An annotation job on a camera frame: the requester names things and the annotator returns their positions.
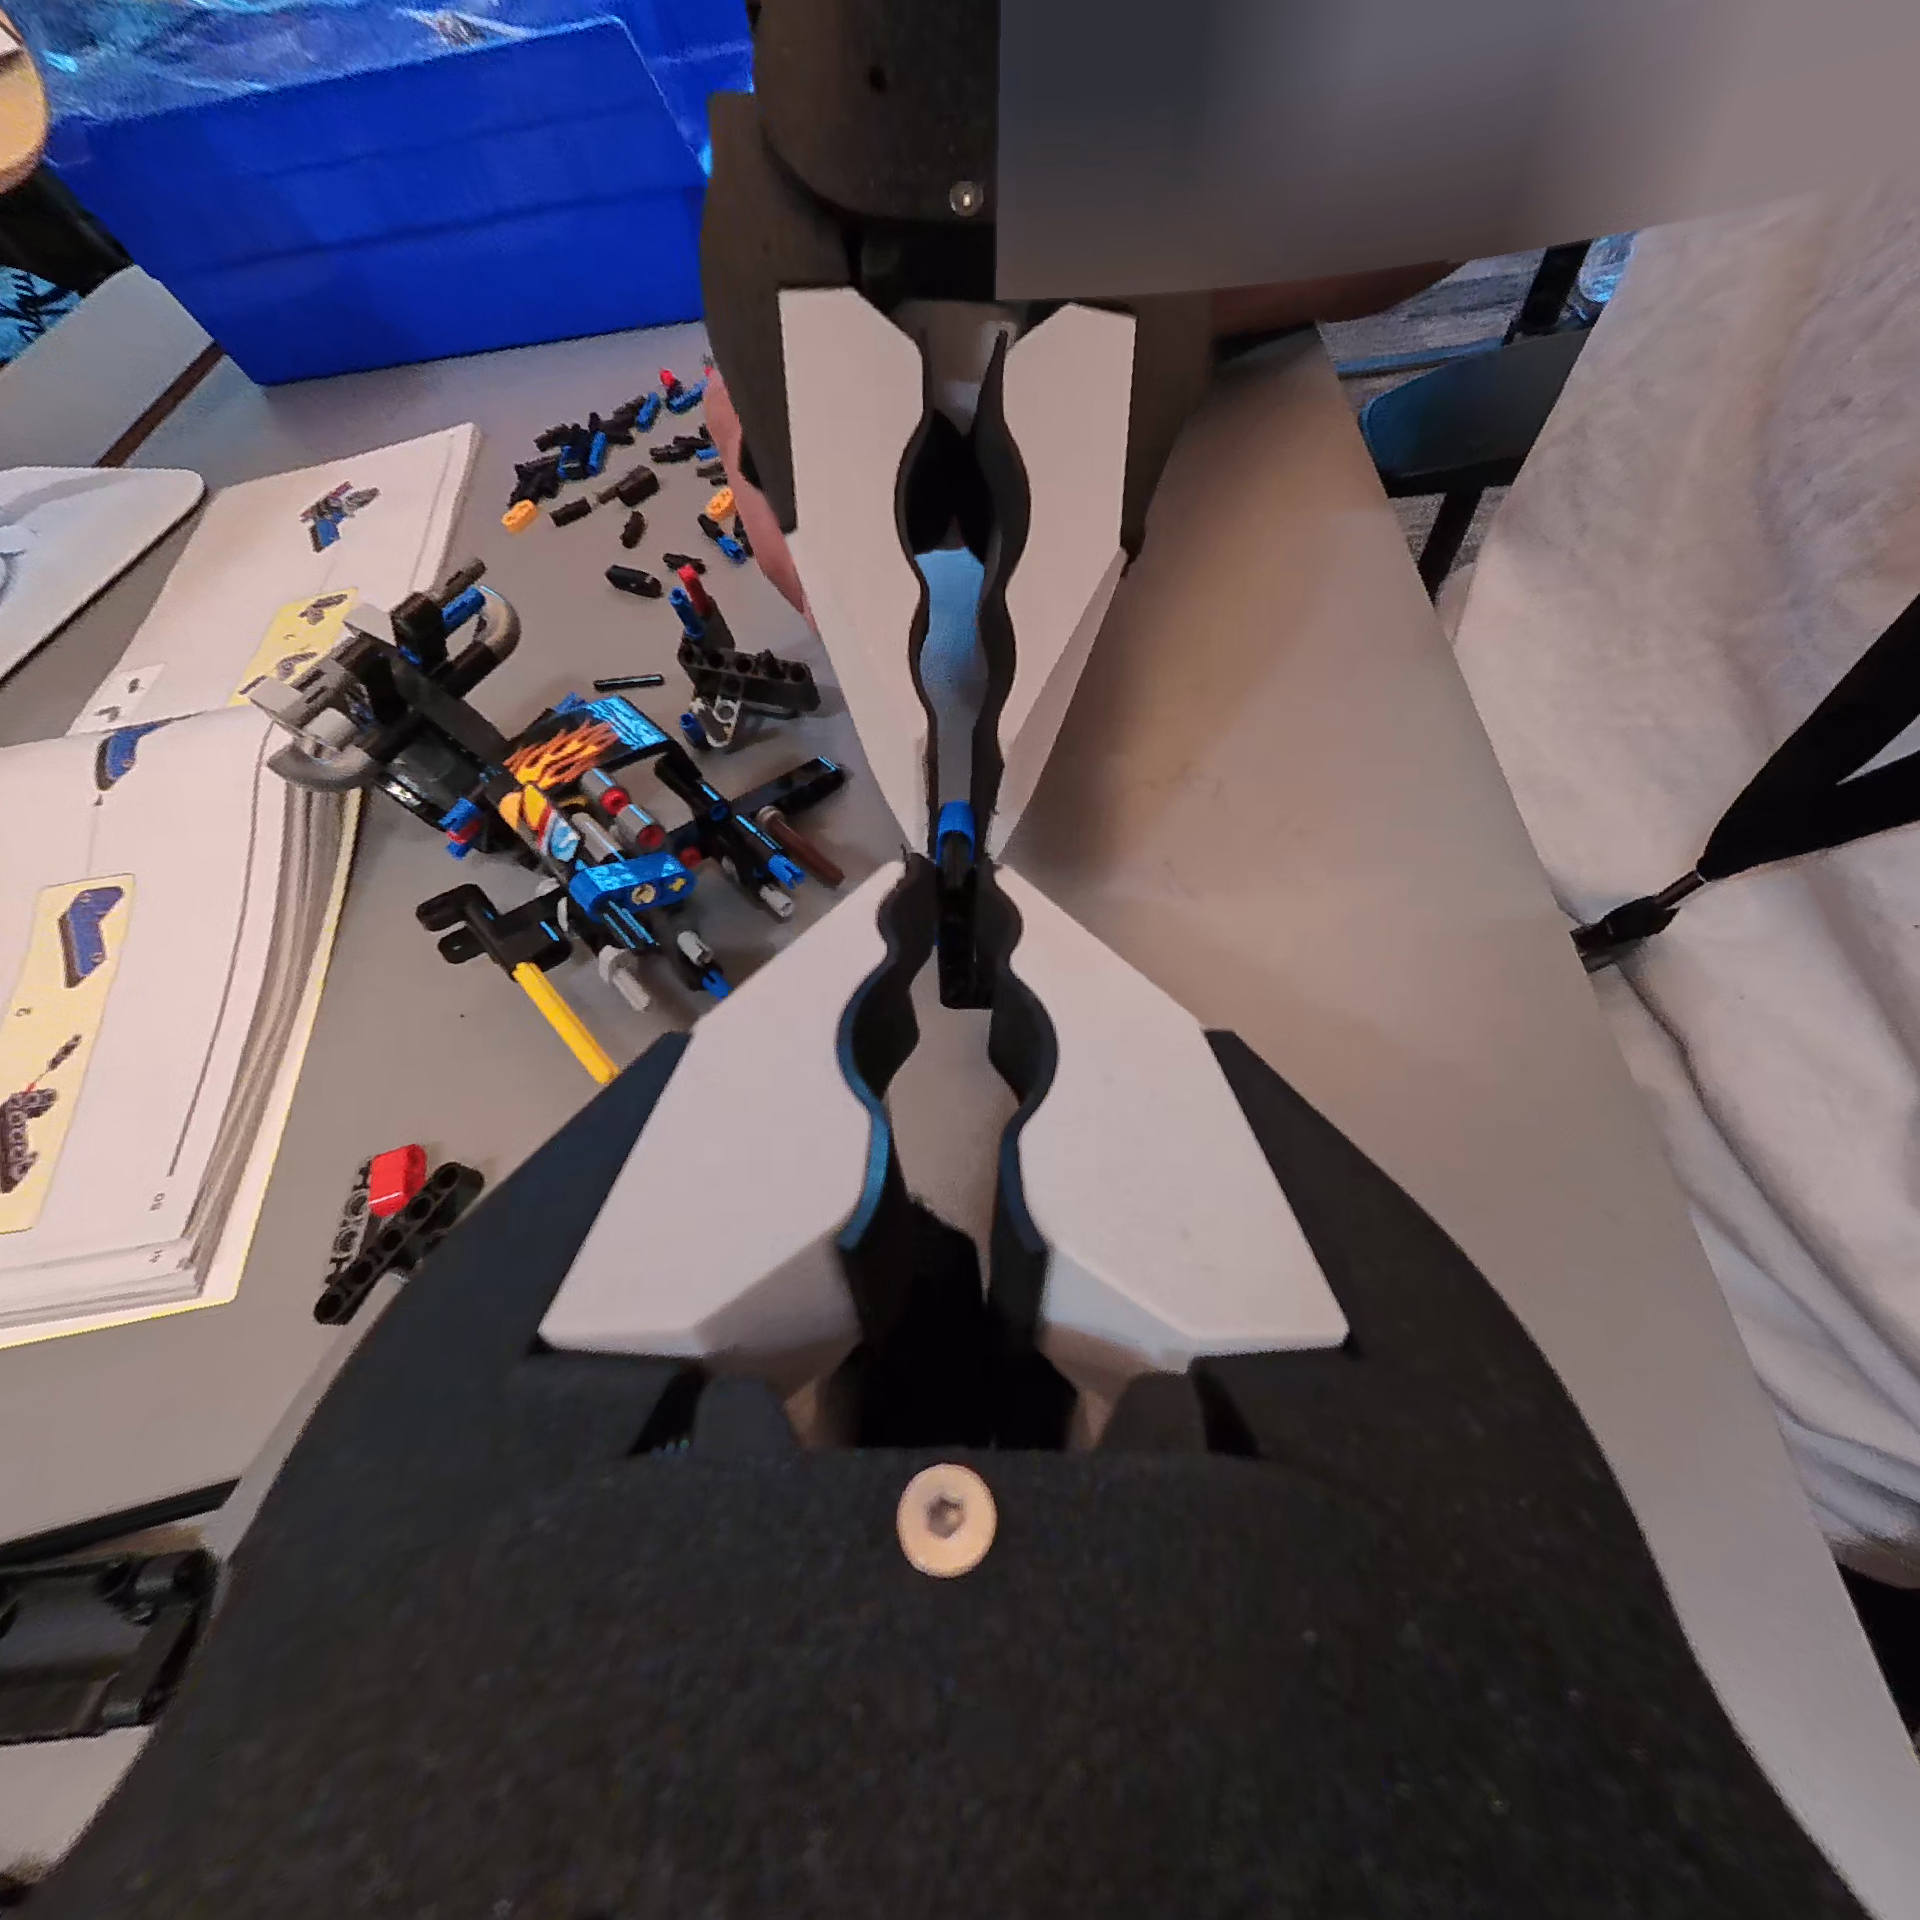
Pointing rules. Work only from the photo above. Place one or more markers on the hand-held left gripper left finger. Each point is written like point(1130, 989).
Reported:
point(705, 1202)

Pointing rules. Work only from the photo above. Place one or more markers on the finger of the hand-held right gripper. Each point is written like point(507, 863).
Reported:
point(849, 494)
point(1072, 494)

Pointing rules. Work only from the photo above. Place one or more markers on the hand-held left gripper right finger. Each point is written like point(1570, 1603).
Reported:
point(1171, 1202)

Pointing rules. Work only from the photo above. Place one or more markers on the pile of small lego pieces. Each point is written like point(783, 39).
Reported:
point(639, 486)

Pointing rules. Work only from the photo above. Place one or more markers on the black studded lego beam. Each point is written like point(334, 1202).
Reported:
point(751, 683)

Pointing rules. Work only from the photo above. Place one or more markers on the red lego piece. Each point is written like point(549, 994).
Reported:
point(398, 1181)

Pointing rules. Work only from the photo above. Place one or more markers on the brown lego axle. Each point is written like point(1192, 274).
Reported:
point(803, 848)

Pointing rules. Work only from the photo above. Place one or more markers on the partly built lego truck chassis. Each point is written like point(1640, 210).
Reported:
point(585, 781)

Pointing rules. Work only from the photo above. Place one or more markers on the pile of large black lego pieces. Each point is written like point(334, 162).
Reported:
point(89, 1642)

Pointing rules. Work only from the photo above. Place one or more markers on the person's right hand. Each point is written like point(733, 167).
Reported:
point(763, 536)

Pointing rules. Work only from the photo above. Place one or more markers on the blue storage bin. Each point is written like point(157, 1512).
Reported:
point(375, 224)

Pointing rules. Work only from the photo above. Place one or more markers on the open instruction booklet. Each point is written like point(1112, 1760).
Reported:
point(150, 1051)

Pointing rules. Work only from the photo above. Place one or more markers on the white document stand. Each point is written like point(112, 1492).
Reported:
point(89, 524)

